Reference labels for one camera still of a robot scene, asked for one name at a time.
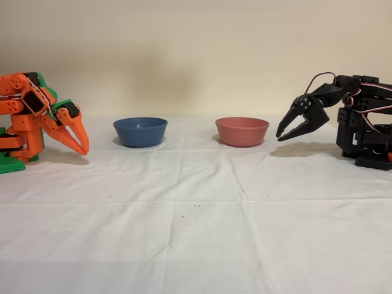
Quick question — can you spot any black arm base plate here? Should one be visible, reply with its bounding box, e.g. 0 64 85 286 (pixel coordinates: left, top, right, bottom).
355 156 392 171

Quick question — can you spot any red bowl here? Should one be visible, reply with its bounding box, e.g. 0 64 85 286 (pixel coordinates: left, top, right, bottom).
214 117 270 147

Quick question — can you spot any white table cloth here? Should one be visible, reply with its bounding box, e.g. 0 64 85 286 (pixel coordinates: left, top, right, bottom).
0 115 392 294

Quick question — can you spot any orange arm servo cable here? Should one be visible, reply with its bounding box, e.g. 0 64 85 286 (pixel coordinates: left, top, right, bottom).
26 78 61 125

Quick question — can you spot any green arm base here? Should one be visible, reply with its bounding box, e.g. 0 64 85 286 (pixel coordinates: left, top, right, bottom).
0 127 26 175

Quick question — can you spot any blue bowl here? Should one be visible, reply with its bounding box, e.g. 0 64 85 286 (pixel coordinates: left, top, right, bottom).
113 116 168 148

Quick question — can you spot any black arm servo cable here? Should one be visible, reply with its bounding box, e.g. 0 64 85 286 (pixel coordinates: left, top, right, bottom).
305 72 337 96

